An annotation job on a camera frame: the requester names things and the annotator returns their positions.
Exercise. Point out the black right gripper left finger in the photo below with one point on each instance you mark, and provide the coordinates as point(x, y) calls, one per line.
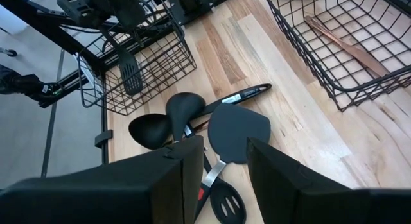
point(96, 198)

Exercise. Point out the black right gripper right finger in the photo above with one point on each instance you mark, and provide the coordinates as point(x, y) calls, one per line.
point(321, 204)

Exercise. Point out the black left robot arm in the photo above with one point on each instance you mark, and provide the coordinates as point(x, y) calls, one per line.
point(192, 5)

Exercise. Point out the black slotted spatula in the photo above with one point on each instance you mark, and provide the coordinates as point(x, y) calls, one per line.
point(131, 74)

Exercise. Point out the black table frame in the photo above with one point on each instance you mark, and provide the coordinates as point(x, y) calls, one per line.
point(48, 29)

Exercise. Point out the black ladle with white label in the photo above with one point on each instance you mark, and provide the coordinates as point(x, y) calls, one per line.
point(184, 111)

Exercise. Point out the black solid turner silver neck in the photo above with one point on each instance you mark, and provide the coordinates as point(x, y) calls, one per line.
point(237, 131)

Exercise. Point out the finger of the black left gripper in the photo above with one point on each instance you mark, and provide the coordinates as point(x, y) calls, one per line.
point(128, 9)

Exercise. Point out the plain black ladle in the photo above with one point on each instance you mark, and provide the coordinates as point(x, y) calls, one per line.
point(149, 131)

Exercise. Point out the wooden spatula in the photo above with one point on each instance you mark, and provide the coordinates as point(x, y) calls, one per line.
point(353, 52)

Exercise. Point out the black slotted spoon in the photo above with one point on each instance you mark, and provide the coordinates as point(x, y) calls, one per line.
point(216, 188)

